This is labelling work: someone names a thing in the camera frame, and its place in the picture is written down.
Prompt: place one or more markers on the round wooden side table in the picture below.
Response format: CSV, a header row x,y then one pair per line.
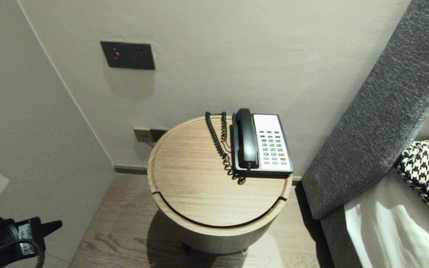
x,y
199,160

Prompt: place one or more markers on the black telephone handset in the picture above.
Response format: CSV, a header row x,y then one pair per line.
x,y
246,141

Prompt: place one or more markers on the white and black telephone base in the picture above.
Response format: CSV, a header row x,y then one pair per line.
x,y
270,149

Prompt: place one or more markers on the grey fabric bed base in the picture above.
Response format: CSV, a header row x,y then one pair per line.
x,y
335,242

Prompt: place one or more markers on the grey fabric headboard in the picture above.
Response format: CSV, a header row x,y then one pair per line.
x,y
385,111

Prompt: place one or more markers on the grey wall socket plate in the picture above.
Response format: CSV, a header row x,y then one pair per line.
x,y
142,134

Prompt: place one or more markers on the black wall socket plate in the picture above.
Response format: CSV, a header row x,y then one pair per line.
x,y
158,134

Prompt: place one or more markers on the dark wall switch panel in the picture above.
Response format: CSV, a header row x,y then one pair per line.
x,y
129,56

